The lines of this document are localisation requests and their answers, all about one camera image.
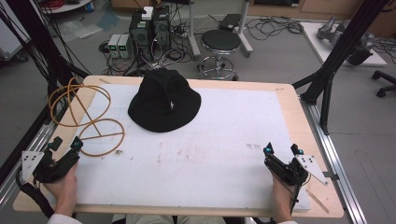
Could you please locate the tangle of black cables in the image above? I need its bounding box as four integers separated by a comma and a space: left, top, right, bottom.
245, 14, 305, 42

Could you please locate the small metal bracket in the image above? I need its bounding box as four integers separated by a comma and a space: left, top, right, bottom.
322, 170, 340, 182

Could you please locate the black round stool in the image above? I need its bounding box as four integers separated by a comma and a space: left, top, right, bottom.
195, 29, 243, 82

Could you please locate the person's right hand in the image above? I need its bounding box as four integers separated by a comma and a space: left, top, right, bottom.
272, 175, 297, 224

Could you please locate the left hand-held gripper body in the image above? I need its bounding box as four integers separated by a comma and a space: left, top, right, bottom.
21, 146, 80, 185

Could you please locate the flat black box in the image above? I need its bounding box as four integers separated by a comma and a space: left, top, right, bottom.
218, 13, 243, 33

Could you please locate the white table leg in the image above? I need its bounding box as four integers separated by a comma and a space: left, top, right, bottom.
236, 0, 255, 59
186, 0, 203, 59

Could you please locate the aluminium rail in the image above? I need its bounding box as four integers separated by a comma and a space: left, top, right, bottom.
0, 119, 64, 208
299, 94, 369, 224

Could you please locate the orange wire hat stand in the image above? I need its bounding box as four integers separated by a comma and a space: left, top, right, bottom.
48, 77, 126, 158

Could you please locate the grey robot part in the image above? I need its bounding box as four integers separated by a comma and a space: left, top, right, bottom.
317, 16, 376, 50

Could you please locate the large black computer tower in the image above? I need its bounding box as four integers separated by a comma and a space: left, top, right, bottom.
128, 8, 155, 63

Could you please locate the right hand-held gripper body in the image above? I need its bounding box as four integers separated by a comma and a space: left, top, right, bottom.
263, 153, 330, 188

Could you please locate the wooden table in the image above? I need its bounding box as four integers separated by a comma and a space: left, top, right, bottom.
12, 74, 345, 218

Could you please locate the black bucket hat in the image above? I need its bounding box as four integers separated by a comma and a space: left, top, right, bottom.
127, 68, 203, 133

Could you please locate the white board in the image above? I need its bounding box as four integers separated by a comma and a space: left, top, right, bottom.
299, 21, 389, 68

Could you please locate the clear plastic sheet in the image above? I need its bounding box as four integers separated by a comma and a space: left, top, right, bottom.
57, 19, 105, 43

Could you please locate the white box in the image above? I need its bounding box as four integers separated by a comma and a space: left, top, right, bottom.
141, 6, 155, 21

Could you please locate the white foam mat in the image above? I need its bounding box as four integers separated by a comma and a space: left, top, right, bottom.
55, 83, 312, 213

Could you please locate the black office chair base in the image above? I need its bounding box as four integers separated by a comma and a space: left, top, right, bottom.
371, 69, 396, 99

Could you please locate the round white table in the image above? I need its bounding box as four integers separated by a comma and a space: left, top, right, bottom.
39, 0, 95, 15

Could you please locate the thin black cable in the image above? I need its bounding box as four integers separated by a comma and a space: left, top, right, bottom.
289, 172, 313, 217

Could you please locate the grey power supply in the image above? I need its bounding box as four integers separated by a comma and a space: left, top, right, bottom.
117, 33, 134, 60
106, 33, 122, 59

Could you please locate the black sleeved cable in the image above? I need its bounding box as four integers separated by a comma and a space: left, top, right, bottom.
15, 172, 56, 219

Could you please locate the black metal frame post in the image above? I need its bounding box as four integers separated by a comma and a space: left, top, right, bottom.
4, 0, 92, 96
291, 0, 391, 136

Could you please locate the person's left hand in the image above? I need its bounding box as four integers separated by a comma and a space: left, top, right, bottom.
42, 161, 79, 217

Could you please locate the small black computer tower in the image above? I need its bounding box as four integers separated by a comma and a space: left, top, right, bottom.
151, 5, 172, 52

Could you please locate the thin wooden stick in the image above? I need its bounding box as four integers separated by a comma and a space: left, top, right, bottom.
305, 188, 331, 215

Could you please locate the grey equipment case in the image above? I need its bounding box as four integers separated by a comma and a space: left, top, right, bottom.
0, 17, 31, 63

